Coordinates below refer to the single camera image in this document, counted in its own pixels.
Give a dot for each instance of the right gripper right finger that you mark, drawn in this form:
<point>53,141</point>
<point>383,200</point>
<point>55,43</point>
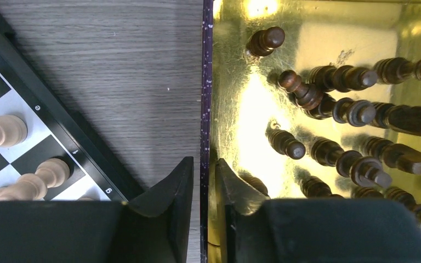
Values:
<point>239,219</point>

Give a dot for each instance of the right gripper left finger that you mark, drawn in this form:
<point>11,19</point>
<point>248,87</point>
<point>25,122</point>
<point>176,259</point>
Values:
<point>154,226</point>

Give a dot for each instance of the dark chess piece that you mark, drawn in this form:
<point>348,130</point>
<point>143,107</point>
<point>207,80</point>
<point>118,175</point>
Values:
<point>346,110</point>
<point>364,171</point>

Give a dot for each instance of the gold tin tray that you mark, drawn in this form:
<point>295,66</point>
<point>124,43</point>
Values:
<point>311,131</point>

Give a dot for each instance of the black white chess board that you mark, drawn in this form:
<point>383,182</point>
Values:
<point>42,141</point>

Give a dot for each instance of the light chess pawn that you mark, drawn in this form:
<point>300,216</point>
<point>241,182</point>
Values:
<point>34,186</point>
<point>13,130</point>

